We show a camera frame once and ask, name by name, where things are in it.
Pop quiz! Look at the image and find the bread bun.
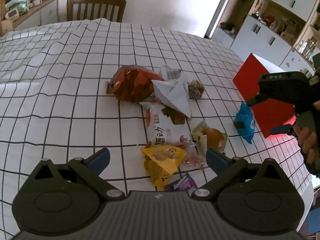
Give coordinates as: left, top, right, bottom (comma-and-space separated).
191, 120, 228, 157

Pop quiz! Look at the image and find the clear dried meat packet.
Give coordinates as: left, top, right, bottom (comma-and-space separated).
183, 153, 206, 168

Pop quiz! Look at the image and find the purple snack packet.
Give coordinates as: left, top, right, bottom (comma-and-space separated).
164, 173, 198, 194

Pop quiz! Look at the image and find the blue snack packet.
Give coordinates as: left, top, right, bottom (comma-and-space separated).
233, 102, 255, 144

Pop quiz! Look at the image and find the yellow snack bag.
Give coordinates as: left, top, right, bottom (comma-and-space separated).
140, 145, 186, 191

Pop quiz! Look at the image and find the white red jerky snack bag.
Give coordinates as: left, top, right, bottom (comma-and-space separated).
141, 102, 195, 147

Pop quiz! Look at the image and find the white plastic snack bag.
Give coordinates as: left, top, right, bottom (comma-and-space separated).
152, 65, 192, 118

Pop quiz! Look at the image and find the dark red foil snack bag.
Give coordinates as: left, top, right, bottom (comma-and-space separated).
106, 65, 164, 103

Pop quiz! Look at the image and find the right hand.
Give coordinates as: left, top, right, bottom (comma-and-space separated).
293, 124, 317, 165

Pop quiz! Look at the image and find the red cardboard box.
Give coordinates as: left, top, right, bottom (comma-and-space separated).
233, 53, 295, 139

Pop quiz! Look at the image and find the brown chocolate lollipop snack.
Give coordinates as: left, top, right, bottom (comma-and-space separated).
188, 80, 204, 100

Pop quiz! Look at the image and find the checkered white tablecloth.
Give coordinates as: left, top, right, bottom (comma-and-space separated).
1, 19, 313, 239

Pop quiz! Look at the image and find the white sideboard with wood top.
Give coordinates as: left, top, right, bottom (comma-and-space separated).
1, 0, 59, 36

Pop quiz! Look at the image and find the wooden chair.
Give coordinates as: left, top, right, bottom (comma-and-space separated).
67, 0, 126, 23

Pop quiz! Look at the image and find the pink alarm clock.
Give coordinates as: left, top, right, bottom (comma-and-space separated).
5, 8, 20, 22

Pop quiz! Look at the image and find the tissue pack on sideboard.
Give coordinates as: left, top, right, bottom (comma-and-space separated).
5, 0, 29, 15

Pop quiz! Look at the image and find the white cabinet wall unit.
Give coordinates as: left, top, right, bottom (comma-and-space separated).
210, 0, 319, 72

